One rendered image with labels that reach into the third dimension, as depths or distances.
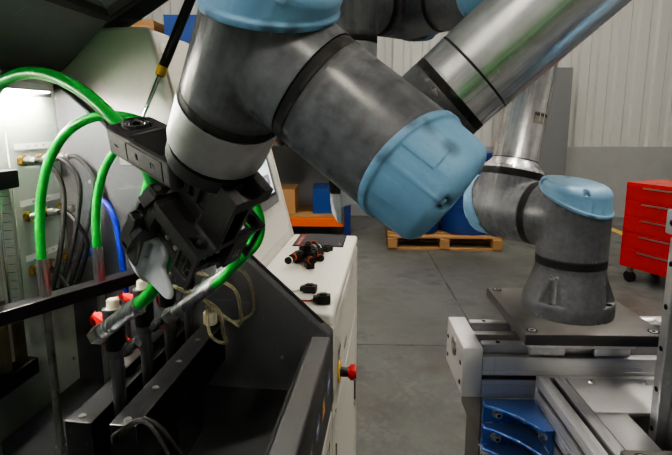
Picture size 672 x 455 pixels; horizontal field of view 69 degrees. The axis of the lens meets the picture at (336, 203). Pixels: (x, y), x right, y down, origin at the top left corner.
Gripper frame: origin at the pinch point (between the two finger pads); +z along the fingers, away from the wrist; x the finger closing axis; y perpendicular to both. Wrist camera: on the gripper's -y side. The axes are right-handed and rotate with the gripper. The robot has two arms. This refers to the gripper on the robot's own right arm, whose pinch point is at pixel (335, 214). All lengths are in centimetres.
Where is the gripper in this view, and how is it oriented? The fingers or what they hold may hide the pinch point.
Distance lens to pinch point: 73.5
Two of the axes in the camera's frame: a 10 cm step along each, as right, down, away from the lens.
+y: 9.9, 0.2, -1.1
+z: 0.0, 9.9, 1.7
